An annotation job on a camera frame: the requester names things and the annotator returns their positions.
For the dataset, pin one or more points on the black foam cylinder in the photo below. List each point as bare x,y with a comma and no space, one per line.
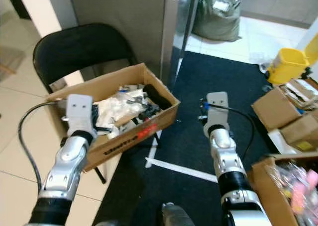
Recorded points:
156,97

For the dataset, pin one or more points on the open cardboard box with papers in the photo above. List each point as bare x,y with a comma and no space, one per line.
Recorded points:
300,92

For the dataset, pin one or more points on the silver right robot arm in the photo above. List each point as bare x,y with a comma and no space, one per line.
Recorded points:
226,159

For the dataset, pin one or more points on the grey kitchen cabinet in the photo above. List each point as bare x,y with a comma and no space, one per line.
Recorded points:
278,2

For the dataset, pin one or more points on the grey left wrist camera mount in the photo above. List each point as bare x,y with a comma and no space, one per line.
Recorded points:
79,112

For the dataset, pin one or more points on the pink plastic wrappers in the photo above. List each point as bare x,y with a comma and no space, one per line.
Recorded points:
298,191

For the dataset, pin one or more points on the cardboard box with red print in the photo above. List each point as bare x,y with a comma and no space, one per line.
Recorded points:
119,82

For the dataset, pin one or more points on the stainless steel fridge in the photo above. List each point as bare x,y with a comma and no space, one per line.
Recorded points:
114,17

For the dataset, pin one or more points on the white plastic piece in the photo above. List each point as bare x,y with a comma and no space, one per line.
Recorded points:
278,145

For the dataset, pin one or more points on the closed brown cardboard box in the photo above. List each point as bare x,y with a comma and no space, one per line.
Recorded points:
271,112

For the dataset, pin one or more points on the green filled sack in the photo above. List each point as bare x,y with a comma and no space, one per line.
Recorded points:
216,25

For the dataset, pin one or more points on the cardboard box of wrappers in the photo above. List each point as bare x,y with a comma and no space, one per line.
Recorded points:
261,186

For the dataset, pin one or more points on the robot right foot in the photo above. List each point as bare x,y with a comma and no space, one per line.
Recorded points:
179,215

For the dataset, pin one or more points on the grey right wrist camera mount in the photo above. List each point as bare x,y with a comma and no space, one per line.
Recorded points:
217,109

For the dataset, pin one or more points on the clear plastic bag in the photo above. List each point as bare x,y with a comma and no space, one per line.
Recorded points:
114,109

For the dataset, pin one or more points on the black and red tool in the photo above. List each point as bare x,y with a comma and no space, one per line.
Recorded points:
144,114

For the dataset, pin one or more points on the yellow plastic bin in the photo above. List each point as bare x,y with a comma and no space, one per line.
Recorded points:
285,67

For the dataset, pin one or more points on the white floor tape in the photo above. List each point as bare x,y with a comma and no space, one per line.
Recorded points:
184,169

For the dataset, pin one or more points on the black folding chair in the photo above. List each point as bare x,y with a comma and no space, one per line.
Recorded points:
79,47

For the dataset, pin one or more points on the black floor mat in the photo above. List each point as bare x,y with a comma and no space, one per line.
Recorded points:
208,72

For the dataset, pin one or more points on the small box with yellow label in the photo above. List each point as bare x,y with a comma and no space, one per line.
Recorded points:
300,131

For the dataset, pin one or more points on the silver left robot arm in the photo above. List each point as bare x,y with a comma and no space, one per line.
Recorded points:
64,161

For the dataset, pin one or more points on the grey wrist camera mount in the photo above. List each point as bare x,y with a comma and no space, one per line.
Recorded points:
217,109
79,112

